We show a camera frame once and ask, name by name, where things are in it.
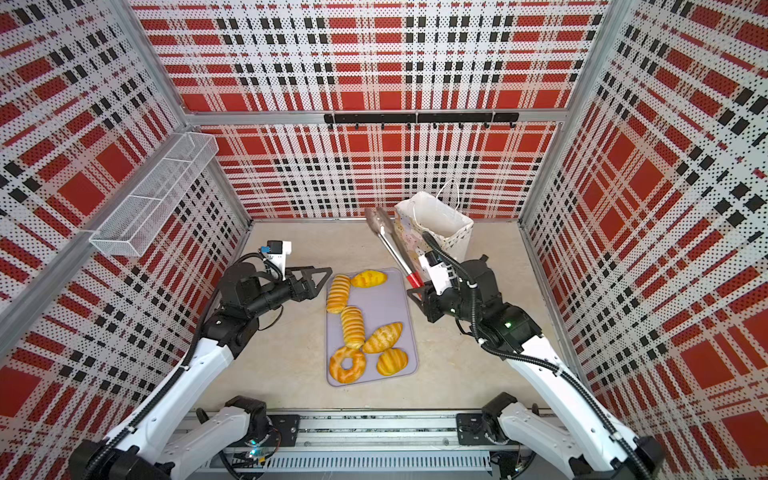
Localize round striped bun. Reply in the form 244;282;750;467
376;348;409;376

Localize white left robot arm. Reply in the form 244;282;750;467
68;255;333;479

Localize black hook rail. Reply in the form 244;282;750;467
323;111;520;128

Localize cartoon animal paper bag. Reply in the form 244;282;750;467
395;178;474;281

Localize white wire mesh basket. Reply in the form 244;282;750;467
90;132;218;257

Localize red handled metal tongs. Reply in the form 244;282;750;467
365;207;424;288

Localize black cable conduit right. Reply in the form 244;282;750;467
421;230;655;480

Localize yellow mottled bread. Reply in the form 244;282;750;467
351;270;388;288

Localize grey lilac tray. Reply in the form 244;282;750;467
325;268;419;387

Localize striped long bread top left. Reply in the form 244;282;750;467
326;274;351;314

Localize striped long bread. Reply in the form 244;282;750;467
326;274;351;314
340;306;366;350

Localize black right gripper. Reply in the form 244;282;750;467
406;282;478;327

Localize ring doughnut bread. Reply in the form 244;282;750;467
329;347;367;384

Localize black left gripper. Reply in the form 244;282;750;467
246;264;332;317

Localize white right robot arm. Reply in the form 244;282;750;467
408;252;665;479

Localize striped long bread lower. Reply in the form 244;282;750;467
340;306;366;350

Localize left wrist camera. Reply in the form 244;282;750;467
259;240;292;281

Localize croissant shaped bread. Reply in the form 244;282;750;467
362;322;403;354

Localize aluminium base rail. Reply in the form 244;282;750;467
173;409;541;480

